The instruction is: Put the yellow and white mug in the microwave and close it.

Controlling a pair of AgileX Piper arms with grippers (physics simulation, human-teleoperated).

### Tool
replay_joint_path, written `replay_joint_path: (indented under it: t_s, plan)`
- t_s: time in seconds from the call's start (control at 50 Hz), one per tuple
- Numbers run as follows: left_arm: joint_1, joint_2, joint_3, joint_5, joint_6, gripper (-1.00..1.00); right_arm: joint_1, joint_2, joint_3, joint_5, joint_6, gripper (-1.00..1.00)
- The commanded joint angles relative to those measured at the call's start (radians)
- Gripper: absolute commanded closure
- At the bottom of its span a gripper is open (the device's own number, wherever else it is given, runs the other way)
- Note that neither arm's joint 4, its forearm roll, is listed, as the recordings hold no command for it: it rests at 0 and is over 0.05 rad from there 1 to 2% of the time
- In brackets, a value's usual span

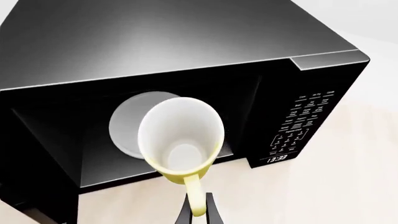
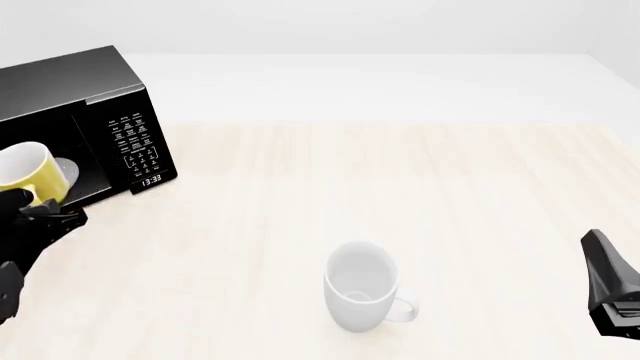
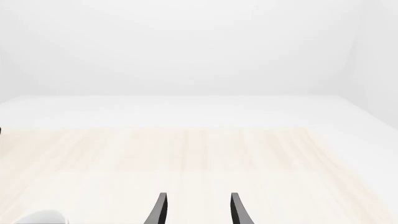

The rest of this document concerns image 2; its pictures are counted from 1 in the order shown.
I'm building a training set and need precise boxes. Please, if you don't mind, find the plain white mug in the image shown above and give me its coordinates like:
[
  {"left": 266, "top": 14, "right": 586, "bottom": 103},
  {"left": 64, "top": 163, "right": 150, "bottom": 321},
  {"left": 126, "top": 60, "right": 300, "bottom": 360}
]
[{"left": 322, "top": 240, "right": 421, "bottom": 335}]

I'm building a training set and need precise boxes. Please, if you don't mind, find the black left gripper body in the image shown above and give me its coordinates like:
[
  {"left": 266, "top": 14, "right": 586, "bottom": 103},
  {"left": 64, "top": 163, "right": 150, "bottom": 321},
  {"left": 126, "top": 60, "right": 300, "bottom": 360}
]
[{"left": 13, "top": 206, "right": 90, "bottom": 246}]

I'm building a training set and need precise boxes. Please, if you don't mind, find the black microwave oven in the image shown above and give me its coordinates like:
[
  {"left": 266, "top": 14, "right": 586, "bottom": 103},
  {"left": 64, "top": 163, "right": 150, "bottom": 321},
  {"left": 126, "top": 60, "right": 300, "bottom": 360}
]
[{"left": 0, "top": 45, "right": 180, "bottom": 212}]

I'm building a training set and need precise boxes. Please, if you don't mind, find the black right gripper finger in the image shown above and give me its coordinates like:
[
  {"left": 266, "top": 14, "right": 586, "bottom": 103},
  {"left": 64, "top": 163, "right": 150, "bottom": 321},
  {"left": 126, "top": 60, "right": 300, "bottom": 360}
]
[{"left": 580, "top": 228, "right": 640, "bottom": 306}]

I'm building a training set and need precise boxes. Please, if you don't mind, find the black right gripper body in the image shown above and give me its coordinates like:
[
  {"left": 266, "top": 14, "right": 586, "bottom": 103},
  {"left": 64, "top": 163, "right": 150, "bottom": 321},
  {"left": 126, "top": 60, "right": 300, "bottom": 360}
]
[{"left": 587, "top": 289, "right": 640, "bottom": 340}]

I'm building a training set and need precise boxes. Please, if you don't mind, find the yellow and white mug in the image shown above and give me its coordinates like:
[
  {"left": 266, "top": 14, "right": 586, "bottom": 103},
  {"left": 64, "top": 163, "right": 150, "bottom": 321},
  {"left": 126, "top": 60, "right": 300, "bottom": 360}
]
[{"left": 0, "top": 141, "right": 70, "bottom": 208}]

